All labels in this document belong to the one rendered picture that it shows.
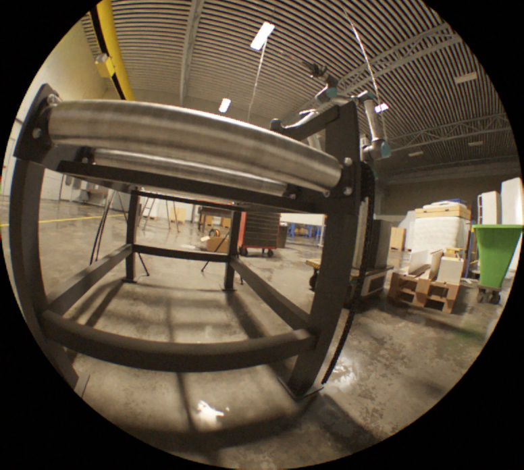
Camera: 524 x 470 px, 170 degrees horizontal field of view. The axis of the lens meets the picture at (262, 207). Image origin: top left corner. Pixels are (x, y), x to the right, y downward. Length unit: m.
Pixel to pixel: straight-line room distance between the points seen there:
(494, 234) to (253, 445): 2.53
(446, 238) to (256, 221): 3.54
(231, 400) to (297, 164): 0.84
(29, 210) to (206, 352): 0.58
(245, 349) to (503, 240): 2.54
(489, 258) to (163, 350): 2.73
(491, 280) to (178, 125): 2.83
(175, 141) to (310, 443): 0.93
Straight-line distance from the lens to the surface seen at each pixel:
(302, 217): 5.78
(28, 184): 0.57
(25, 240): 0.59
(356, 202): 0.55
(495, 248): 2.57
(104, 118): 0.42
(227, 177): 0.65
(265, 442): 0.74
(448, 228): 3.61
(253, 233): 3.23
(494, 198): 3.83
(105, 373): 0.92
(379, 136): 1.80
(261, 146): 0.38
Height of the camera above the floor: 0.69
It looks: 4 degrees up
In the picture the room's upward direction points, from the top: 7 degrees clockwise
